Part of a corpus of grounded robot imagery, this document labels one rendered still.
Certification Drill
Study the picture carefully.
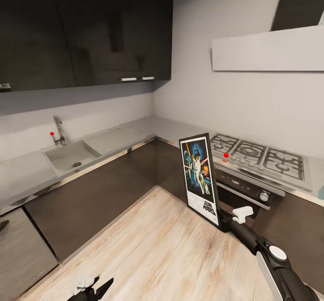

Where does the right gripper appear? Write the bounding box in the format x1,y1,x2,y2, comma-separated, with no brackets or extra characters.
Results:
216,208,252,243

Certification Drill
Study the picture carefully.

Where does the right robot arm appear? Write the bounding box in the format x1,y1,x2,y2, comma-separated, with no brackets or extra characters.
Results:
216,206,321,301

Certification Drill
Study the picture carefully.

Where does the poster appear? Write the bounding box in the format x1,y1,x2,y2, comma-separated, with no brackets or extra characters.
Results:
179,133,222,231

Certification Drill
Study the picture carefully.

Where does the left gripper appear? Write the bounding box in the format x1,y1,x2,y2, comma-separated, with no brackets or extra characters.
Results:
67,276,114,301

